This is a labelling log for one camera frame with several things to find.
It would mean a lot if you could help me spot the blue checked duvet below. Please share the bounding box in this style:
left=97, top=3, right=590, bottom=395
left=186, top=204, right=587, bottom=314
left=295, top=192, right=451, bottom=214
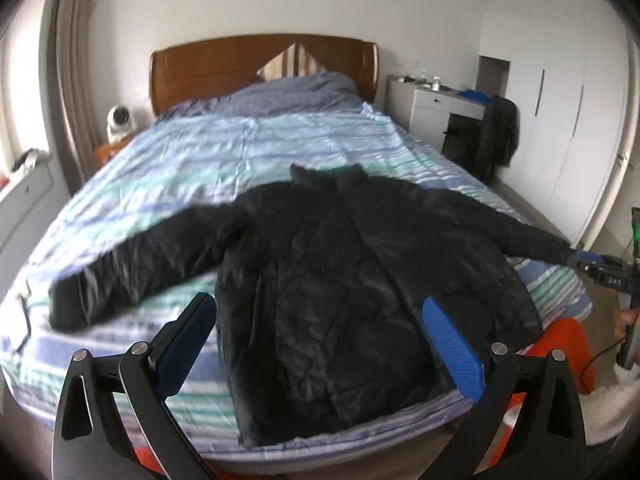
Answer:
left=157, top=71, right=363, bottom=120

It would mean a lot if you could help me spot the dark hanging coat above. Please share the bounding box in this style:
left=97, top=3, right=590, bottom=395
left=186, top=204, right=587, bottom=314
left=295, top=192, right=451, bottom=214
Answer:
left=474, top=94, right=521, bottom=183

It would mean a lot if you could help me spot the striped bed sheet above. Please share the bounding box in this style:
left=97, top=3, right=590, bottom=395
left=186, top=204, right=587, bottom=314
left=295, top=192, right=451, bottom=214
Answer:
left=0, top=105, right=593, bottom=466

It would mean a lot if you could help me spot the striped pillow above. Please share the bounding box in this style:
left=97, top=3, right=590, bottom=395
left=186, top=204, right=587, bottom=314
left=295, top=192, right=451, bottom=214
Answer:
left=256, top=42, right=326, bottom=82

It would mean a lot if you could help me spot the orange garment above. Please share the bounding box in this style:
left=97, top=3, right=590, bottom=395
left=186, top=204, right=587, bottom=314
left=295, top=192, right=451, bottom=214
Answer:
left=492, top=317, right=597, bottom=441

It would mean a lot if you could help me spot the white dresser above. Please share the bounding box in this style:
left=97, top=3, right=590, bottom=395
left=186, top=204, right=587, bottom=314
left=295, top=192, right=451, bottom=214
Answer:
left=0, top=157, right=71, bottom=271

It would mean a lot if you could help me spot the white desk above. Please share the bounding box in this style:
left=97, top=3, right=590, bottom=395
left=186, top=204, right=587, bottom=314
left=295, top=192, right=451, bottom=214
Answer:
left=387, top=74, right=488, bottom=153

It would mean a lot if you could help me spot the black padded jacket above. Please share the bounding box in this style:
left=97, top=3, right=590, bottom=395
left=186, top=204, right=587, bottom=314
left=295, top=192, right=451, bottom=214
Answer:
left=48, top=162, right=576, bottom=448

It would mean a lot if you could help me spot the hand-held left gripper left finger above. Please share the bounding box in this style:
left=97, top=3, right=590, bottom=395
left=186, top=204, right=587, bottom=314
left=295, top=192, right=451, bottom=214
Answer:
left=51, top=291, right=221, bottom=480

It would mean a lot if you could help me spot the orange nightstand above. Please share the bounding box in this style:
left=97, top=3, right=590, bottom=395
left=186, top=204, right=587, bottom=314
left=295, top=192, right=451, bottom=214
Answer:
left=94, top=137, right=133, bottom=168

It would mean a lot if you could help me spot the wooden headboard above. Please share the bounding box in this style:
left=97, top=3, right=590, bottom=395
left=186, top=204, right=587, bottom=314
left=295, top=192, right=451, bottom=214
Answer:
left=150, top=34, right=379, bottom=116

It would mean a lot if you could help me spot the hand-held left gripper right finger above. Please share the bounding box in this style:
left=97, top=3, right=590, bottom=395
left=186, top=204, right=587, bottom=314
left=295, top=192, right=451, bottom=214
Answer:
left=420, top=295, right=587, bottom=480

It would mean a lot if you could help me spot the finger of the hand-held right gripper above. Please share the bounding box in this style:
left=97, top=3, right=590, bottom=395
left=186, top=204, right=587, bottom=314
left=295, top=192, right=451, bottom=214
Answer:
left=582, top=266, right=626, bottom=292
left=574, top=251, right=624, bottom=269

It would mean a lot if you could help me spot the white round fan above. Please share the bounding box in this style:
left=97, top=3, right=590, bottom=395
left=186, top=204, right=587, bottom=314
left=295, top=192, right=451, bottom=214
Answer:
left=105, top=104, right=138, bottom=145

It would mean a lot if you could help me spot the person's right forearm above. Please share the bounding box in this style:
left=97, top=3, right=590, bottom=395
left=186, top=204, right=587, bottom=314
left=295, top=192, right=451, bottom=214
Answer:
left=582, top=366, right=640, bottom=447

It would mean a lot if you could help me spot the person's right hand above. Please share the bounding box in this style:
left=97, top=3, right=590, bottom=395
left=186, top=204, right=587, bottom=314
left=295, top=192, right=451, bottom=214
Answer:
left=614, top=309, right=640, bottom=343

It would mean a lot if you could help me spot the white wardrobe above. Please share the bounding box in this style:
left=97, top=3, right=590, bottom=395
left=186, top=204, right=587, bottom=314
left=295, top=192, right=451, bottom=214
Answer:
left=477, top=0, right=632, bottom=248

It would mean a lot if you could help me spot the black cable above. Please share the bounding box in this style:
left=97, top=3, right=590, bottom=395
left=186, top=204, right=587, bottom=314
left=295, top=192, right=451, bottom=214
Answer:
left=580, top=337, right=623, bottom=393

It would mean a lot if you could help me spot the beige curtain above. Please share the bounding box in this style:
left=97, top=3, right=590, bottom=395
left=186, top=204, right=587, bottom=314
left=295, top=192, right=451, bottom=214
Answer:
left=42, top=0, right=103, bottom=196

